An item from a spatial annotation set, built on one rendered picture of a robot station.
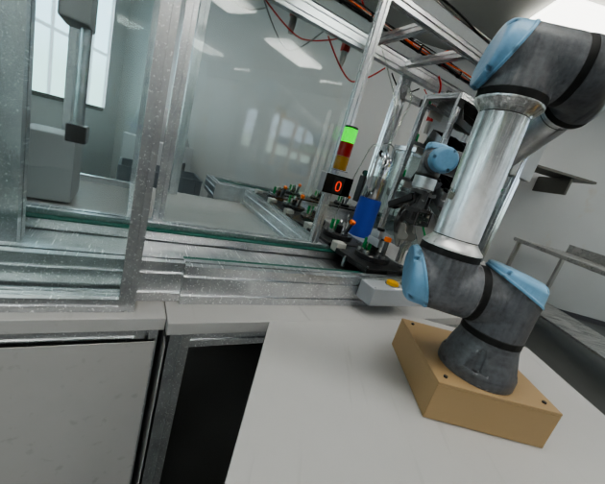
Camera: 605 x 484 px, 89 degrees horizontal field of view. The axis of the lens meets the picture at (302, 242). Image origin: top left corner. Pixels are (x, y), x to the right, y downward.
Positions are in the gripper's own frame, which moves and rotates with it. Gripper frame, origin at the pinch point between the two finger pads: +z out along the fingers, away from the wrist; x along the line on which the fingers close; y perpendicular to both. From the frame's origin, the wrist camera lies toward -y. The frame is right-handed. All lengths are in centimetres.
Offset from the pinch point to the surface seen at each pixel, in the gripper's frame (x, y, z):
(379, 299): -15.5, 15.5, 14.8
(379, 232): -2.0, -7.6, -0.7
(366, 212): 55, -84, 3
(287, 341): -50, 24, 22
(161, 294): -76, 7, 20
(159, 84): -83, 12, -24
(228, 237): -55, -20, 13
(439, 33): 43, -61, -98
